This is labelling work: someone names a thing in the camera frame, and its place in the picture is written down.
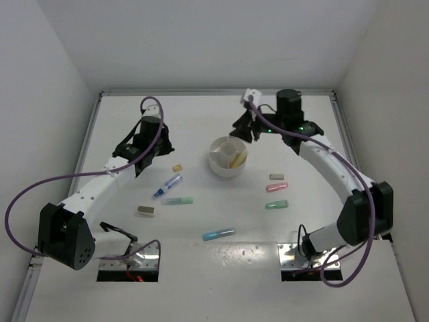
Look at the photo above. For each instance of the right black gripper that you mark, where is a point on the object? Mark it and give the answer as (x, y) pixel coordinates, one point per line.
(245, 125)

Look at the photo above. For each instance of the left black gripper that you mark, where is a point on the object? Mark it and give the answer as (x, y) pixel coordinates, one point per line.
(167, 147)

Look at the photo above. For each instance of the yellow highlighter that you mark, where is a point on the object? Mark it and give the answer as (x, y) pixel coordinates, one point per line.
(239, 159)

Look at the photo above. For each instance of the blue highlighter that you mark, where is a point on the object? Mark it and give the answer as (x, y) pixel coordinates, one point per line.
(218, 234)

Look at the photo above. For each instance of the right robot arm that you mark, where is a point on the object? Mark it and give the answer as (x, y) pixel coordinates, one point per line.
(308, 141)

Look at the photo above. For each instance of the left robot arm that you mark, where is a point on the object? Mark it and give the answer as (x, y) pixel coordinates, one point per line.
(66, 232)

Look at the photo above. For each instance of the small yellow eraser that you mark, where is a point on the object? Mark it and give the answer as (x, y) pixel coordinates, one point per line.
(177, 168)

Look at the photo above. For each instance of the clear blue glue bottle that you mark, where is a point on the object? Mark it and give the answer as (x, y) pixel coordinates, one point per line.
(168, 186)

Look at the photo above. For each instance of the white round divided organizer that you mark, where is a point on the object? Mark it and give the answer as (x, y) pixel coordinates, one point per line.
(222, 154)

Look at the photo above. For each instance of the green highlighter left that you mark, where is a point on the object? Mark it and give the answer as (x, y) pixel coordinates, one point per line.
(177, 201)

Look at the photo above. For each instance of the green highlighter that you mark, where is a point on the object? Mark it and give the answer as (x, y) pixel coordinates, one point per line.
(177, 201)
(282, 204)

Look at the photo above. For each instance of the grey eraser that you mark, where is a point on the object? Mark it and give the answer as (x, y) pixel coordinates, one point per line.
(276, 176)

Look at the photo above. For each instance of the pink highlighter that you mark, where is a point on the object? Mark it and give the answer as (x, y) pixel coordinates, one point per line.
(276, 187)

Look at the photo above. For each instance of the brown white eraser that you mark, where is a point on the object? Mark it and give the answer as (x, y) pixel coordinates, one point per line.
(146, 211)

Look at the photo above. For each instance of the green highlighter right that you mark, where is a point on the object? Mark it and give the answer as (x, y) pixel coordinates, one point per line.
(282, 204)

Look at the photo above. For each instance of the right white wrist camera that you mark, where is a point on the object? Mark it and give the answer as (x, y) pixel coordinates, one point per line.
(250, 98)

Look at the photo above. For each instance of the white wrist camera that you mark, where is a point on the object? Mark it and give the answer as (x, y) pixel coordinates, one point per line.
(250, 98)
(152, 110)

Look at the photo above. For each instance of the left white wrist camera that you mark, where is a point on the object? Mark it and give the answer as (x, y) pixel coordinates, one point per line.
(152, 110)

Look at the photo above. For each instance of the back aluminium frame rail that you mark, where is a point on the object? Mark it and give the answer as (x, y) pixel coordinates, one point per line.
(203, 92)

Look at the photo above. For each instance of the aluminium frame rail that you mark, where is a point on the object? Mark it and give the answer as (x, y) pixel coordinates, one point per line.
(35, 263)
(203, 92)
(352, 151)

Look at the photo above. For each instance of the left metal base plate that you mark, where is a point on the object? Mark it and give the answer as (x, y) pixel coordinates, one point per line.
(145, 260)

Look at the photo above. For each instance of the metal base plate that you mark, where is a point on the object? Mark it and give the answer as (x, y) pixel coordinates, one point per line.
(291, 260)
(145, 260)

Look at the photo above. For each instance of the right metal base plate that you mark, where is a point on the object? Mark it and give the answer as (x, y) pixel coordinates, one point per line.
(291, 260)

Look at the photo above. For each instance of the left aluminium frame rail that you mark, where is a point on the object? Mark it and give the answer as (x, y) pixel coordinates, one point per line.
(35, 263)

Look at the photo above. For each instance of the right aluminium frame rail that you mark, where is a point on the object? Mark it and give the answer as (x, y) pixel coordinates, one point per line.
(352, 151)

